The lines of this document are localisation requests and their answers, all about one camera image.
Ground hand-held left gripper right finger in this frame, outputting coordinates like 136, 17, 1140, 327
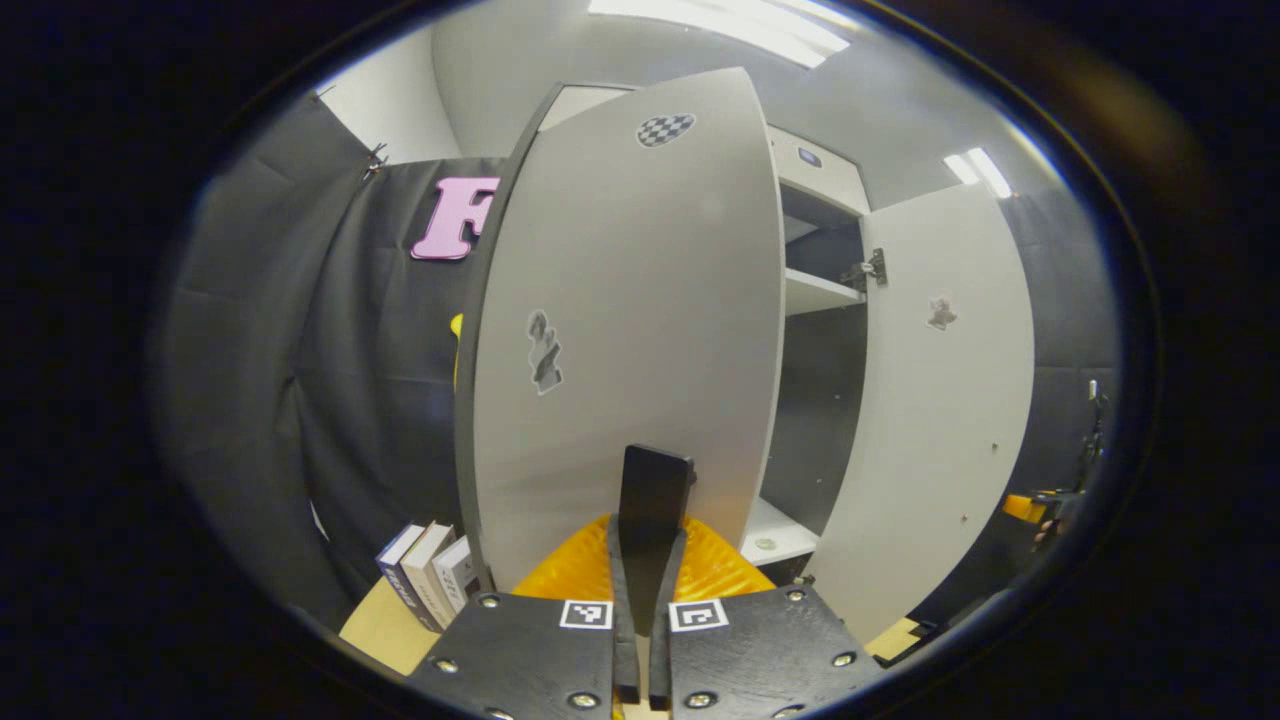
648, 513, 886, 720

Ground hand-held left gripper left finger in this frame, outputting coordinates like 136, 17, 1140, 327
405, 513, 643, 720

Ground grey cabinet door dice stickers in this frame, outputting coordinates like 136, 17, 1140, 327
803, 183, 1036, 646

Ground black door handle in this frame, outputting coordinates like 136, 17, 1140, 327
617, 444, 696, 636

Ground grey double-door shoe cabinet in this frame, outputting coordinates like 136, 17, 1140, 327
455, 67, 1036, 646

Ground grey cabinet door checkered sticker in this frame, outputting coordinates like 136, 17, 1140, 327
455, 67, 786, 593

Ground white cabinet shelf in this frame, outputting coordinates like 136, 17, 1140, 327
783, 265, 867, 318
740, 497, 823, 568

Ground grey cabinet drawer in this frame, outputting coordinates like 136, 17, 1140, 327
768, 125, 871, 216

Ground white book dark cover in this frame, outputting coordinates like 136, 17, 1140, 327
432, 535, 483, 613

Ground beige book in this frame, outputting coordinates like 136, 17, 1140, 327
400, 522, 461, 626

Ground dark blue book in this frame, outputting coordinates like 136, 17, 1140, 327
375, 522, 441, 633

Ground small ceiling light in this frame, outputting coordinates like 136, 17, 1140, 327
943, 147, 1014, 199

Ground black backdrop cloth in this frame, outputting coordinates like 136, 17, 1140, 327
150, 90, 1126, 631

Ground large ceiling light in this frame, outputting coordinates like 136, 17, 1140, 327
585, 0, 861, 69

